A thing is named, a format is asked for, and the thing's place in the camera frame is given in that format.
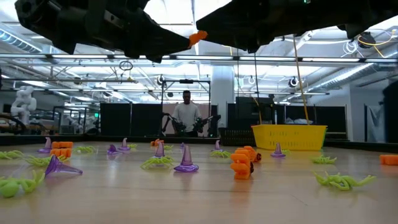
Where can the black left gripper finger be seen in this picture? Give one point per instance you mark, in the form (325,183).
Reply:
(155,37)
(155,59)

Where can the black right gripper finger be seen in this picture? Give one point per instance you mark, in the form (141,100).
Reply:
(245,40)
(230,18)

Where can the orange plastic pumpkin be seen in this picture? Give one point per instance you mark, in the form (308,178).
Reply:
(250,152)
(241,168)
(388,160)
(156,142)
(60,152)
(196,38)
(62,145)

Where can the green plastic spider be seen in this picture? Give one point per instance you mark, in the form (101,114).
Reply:
(287,152)
(340,182)
(168,147)
(11,154)
(220,154)
(84,149)
(323,160)
(157,162)
(132,145)
(38,161)
(9,188)

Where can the purple plastic witch hat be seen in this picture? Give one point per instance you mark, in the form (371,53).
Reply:
(182,145)
(186,163)
(277,152)
(112,150)
(217,146)
(47,146)
(160,149)
(124,145)
(57,166)

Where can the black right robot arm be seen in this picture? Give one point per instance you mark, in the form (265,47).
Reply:
(357,12)

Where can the white square column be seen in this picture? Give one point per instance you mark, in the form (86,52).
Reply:
(222,93)

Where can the black partition panel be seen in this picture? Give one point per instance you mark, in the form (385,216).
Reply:
(245,112)
(146,119)
(115,119)
(329,116)

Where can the person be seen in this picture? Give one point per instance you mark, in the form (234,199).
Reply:
(186,116)

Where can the long ceiling light bar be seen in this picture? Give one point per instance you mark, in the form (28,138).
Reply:
(31,56)

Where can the white plastic bag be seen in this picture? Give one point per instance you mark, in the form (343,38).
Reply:
(298,121)

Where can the black plastic mesh basket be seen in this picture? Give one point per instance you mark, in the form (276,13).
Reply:
(236,137)

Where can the white robot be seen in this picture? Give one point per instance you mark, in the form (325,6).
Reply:
(23,104)

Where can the yellow plastic mesh basket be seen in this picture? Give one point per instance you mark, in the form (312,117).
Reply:
(289,138)

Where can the grey hanging cloth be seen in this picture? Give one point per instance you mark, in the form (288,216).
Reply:
(374,124)

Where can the black camera rig frame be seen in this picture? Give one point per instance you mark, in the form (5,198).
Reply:
(186,81)

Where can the silver ventilation duct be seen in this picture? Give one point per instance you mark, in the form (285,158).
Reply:
(15,42)
(351,74)

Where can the black aluminium table frame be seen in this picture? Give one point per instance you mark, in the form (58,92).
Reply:
(93,139)

